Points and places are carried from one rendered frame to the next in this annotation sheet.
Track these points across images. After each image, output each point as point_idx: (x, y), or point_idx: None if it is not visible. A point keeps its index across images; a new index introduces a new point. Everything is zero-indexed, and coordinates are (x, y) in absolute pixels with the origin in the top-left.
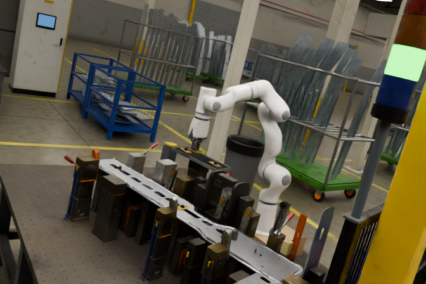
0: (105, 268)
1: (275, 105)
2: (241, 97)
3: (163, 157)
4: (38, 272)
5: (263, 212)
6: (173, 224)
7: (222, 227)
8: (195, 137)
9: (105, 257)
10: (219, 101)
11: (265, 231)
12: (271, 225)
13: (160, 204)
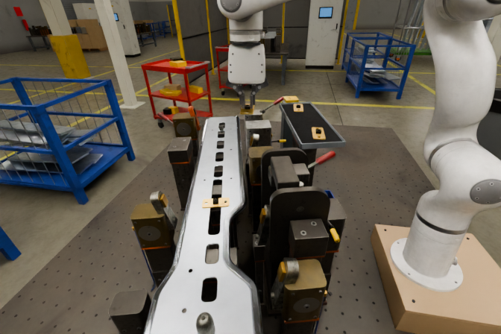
0: (139, 249)
1: None
2: None
3: (282, 116)
4: (82, 232)
5: (420, 238)
6: (163, 234)
7: (228, 276)
8: (235, 83)
9: None
10: None
11: (423, 273)
12: (440, 268)
13: (191, 189)
